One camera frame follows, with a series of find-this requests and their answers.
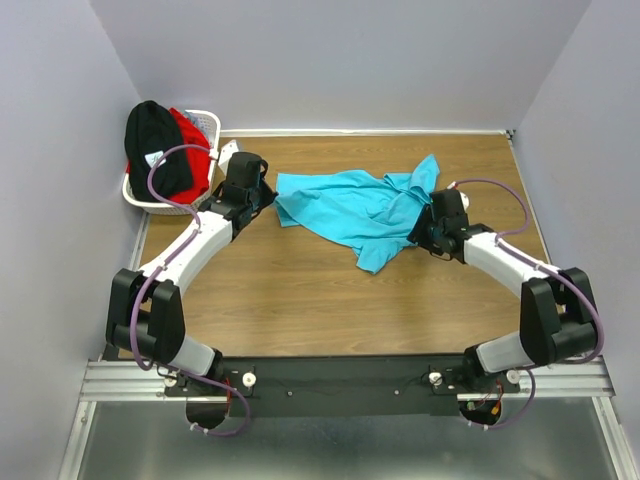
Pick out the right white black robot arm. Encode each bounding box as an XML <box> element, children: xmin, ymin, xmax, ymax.
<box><xmin>408</xmin><ymin>187</ymin><xmax>604</xmax><ymax>388</ymax></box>

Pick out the white plastic laundry basket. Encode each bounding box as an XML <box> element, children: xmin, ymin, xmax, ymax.
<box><xmin>121</xmin><ymin>108</ymin><xmax>221</xmax><ymax>216</ymax></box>

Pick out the cyan t shirt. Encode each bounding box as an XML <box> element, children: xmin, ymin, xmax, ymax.
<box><xmin>275</xmin><ymin>154</ymin><xmax>440</xmax><ymax>274</ymax></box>

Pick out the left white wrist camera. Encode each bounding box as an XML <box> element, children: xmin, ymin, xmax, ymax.
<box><xmin>218</xmin><ymin>139</ymin><xmax>240</xmax><ymax>168</ymax></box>

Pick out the black t shirt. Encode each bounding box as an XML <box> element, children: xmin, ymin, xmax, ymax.
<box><xmin>124</xmin><ymin>100</ymin><xmax>193</xmax><ymax>203</ymax></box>

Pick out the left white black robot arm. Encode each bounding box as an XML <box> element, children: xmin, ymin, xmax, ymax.
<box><xmin>105</xmin><ymin>152</ymin><xmax>277</xmax><ymax>381</ymax></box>

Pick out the red t shirt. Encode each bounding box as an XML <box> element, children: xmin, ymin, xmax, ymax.
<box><xmin>124</xmin><ymin>100</ymin><xmax>211</xmax><ymax>204</ymax></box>

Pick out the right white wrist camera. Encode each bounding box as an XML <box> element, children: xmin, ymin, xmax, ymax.
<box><xmin>447</xmin><ymin>182</ymin><xmax>470</xmax><ymax>211</ymax></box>

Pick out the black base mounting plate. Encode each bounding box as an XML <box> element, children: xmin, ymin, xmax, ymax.
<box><xmin>164</xmin><ymin>354</ymin><xmax>520</xmax><ymax>431</ymax></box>

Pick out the grey patterned garment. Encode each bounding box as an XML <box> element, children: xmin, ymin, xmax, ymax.
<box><xmin>182</xmin><ymin>110</ymin><xmax>200</xmax><ymax>128</ymax></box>

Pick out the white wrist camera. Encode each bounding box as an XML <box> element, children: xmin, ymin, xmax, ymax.
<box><xmin>218</xmin><ymin>139</ymin><xmax>240</xmax><ymax>168</ymax></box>
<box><xmin>447</xmin><ymin>182</ymin><xmax>470</xmax><ymax>211</ymax></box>

